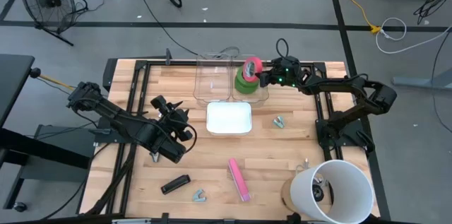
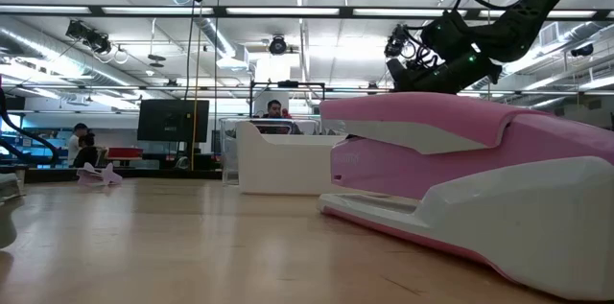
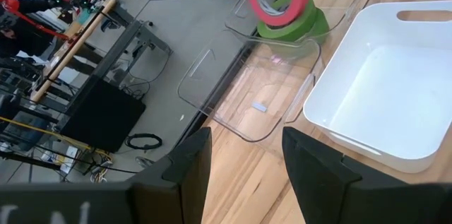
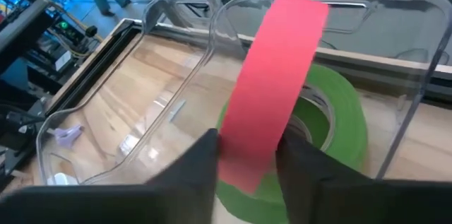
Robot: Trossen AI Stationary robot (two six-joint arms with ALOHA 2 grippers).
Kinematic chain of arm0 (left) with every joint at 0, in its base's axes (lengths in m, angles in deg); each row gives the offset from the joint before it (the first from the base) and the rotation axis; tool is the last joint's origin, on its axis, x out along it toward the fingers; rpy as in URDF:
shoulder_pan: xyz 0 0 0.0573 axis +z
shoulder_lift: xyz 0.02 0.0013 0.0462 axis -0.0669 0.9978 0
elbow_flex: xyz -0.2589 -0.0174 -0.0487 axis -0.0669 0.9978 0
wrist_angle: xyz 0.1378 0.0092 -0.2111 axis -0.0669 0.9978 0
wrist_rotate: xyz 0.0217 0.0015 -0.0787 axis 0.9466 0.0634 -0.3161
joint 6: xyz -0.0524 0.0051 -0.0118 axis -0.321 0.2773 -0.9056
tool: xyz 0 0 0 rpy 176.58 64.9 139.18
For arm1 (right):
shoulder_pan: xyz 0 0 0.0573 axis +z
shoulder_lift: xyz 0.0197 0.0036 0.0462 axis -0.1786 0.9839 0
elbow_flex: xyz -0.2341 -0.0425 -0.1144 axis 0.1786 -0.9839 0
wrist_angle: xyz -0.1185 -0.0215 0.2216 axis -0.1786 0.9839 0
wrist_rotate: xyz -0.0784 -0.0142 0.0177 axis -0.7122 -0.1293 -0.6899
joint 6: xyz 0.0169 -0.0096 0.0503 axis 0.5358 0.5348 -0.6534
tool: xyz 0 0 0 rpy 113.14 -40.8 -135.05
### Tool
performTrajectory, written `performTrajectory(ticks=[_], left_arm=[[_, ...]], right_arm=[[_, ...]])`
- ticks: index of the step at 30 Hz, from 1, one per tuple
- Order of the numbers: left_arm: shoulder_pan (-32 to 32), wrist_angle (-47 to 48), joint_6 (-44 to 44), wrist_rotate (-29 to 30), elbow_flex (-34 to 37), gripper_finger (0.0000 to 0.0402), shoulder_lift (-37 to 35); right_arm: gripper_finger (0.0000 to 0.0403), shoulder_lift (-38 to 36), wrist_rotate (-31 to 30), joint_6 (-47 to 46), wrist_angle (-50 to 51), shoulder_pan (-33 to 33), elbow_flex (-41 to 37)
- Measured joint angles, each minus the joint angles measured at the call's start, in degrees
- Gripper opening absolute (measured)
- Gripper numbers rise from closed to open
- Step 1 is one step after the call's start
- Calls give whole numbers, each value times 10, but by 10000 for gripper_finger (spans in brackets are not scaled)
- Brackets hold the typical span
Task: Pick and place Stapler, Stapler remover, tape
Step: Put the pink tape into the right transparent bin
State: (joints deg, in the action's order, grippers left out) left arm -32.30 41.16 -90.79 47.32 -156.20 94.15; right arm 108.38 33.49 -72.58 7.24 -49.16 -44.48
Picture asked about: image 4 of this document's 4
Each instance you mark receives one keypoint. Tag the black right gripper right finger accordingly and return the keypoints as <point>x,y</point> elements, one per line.
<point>335,199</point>

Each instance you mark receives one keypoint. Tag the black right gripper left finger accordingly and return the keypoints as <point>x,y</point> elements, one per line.
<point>176,195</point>

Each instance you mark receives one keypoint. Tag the green tape roll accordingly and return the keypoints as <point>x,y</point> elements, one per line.
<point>347,118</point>

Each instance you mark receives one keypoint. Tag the pink tape roll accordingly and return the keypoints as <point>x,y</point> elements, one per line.
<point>272,86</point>

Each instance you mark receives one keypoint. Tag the lilac staple remover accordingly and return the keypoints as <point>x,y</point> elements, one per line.
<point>68,135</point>

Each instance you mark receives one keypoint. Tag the clear plastic bin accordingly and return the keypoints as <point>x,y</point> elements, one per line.
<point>155,8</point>
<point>416,12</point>

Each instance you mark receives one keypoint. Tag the black power strip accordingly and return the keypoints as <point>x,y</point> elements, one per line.
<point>69,29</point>

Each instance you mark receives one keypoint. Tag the black desk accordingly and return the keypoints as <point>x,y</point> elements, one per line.
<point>21,29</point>

